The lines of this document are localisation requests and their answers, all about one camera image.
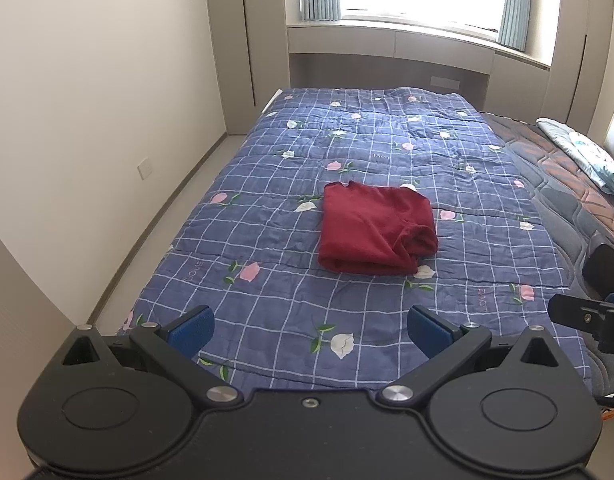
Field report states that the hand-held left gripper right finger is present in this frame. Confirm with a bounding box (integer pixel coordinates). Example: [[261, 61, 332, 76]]
[[377, 305, 568, 407]]

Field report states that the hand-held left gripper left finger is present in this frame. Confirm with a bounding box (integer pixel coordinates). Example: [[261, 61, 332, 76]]
[[59, 305, 245, 407]]

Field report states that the red long-sleeved shirt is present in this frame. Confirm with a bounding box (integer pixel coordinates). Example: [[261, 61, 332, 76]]
[[318, 181, 439, 276]]

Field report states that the black chair backrest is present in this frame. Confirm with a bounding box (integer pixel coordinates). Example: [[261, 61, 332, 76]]
[[581, 244, 614, 303]]

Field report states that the grey brown quilted mattress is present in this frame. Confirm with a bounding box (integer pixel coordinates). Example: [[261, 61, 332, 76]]
[[480, 110, 614, 396]]

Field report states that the light floral pillow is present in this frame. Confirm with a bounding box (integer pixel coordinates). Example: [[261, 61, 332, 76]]
[[536, 117, 614, 196]]

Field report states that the blue floral checked quilt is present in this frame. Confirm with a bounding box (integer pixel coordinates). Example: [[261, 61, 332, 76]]
[[118, 87, 593, 393]]

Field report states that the beige tall wardrobe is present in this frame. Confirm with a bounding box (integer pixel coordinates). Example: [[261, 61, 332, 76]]
[[544, 0, 614, 136], [202, 0, 290, 136]]

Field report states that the beige bay window cabinet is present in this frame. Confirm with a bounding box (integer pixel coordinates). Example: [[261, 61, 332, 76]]
[[286, 20, 553, 121]]

